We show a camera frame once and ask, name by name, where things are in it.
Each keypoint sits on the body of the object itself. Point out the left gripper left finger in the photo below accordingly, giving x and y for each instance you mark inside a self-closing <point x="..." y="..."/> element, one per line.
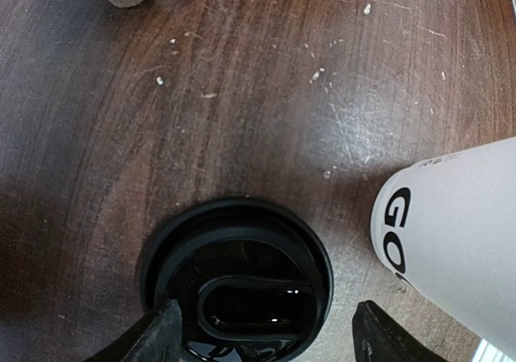
<point x="155" y="337"/>

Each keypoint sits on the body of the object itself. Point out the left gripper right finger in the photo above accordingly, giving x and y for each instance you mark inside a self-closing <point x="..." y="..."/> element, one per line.
<point x="377" y="337"/>

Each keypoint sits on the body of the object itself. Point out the black plastic cup lid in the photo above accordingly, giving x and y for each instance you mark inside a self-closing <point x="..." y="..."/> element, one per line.
<point x="252" y="279"/>

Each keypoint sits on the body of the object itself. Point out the white paper coffee cup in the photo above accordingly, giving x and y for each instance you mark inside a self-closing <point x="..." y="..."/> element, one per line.
<point x="446" y="227"/>

